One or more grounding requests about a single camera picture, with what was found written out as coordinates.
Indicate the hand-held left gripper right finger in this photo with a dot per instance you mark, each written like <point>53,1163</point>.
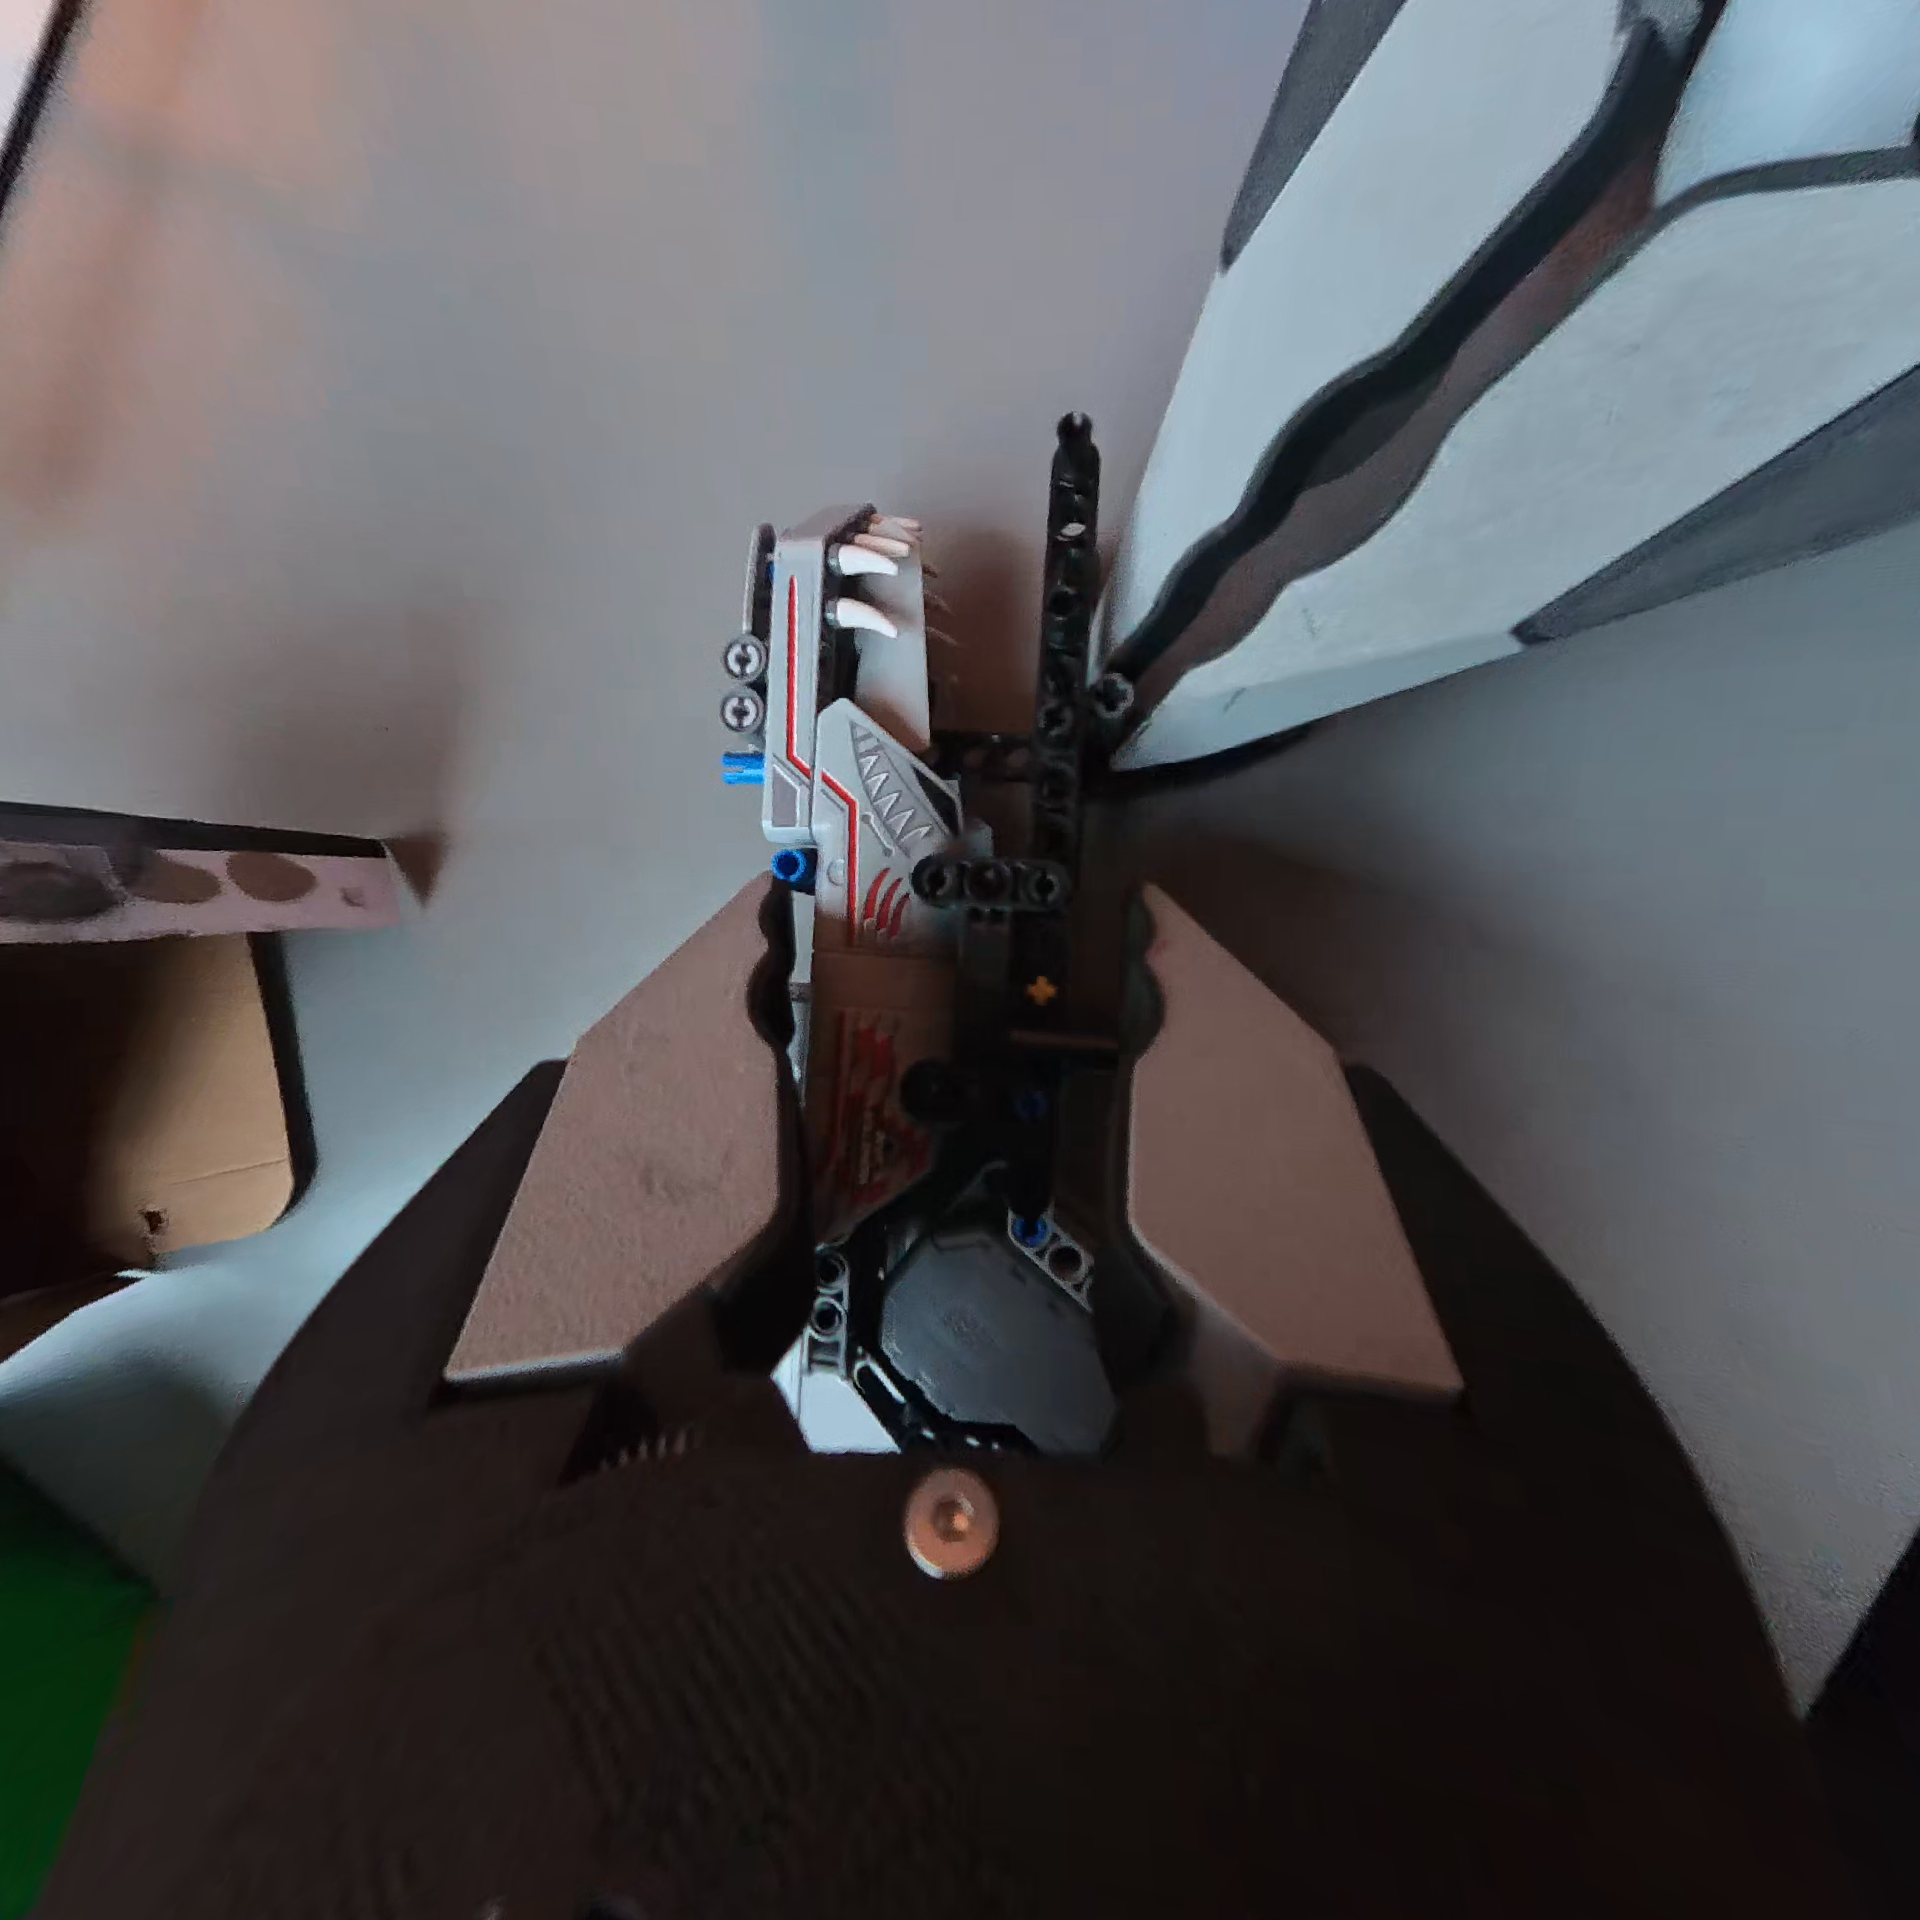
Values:
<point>1289,1201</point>

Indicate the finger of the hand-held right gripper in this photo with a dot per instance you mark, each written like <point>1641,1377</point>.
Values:
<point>1350,225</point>
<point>1652,451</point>

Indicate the dark cardboard lego box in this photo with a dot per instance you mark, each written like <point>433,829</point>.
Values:
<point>150,1095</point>

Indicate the green plastic bin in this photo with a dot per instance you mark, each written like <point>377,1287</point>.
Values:
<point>61,1681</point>

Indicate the grey red lego vehicle model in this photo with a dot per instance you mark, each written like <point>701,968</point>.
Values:
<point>840,781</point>

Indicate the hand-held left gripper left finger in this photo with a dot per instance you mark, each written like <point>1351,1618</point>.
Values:
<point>629,1171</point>

